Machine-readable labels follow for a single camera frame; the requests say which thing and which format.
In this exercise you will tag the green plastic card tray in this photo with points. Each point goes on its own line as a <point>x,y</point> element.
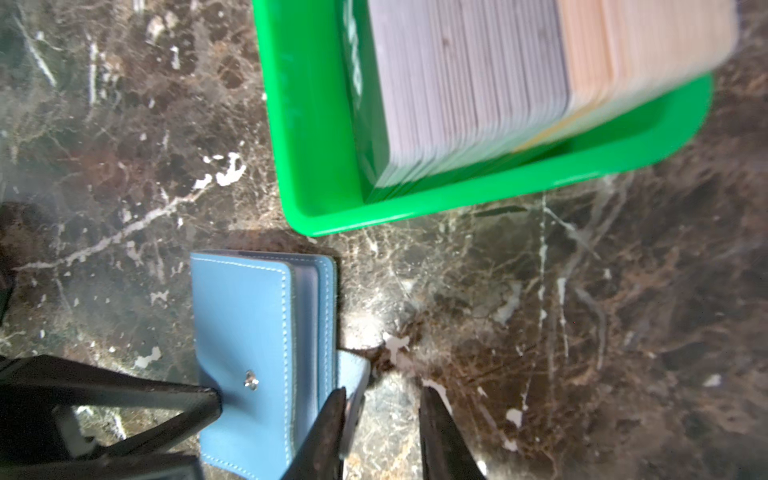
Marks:
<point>314,150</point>

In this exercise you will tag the stack of credit cards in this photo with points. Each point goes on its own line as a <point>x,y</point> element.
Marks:
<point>443,91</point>

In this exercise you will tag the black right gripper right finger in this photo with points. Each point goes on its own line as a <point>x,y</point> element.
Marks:
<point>444,452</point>

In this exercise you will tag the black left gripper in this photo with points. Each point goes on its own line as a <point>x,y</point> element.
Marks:
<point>41,437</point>

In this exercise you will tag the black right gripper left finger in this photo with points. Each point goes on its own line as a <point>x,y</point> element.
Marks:
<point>319,456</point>

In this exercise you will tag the blue leather card holder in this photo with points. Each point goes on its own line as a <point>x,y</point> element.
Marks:
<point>265,336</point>

